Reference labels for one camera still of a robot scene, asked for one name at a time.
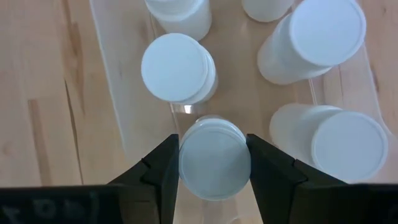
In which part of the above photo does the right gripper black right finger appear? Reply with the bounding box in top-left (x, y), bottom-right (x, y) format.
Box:
top-left (246, 133), bottom-right (398, 224)

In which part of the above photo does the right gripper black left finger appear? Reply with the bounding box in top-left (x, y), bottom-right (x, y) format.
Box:
top-left (0, 133), bottom-right (181, 224)

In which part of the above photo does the white pill bottle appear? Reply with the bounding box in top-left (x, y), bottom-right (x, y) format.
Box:
top-left (269, 103), bottom-right (389, 184)
top-left (144, 0), bottom-right (213, 41)
top-left (178, 114), bottom-right (252, 202)
top-left (141, 32), bottom-right (218, 105)
top-left (241, 0), bottom-right (295, 23)
top-left (257, 0), bottom-right (367, 85)

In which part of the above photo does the clear plastic basket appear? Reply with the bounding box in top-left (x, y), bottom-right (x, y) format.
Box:
top-left (89, 0), bottom-right (398, 224)

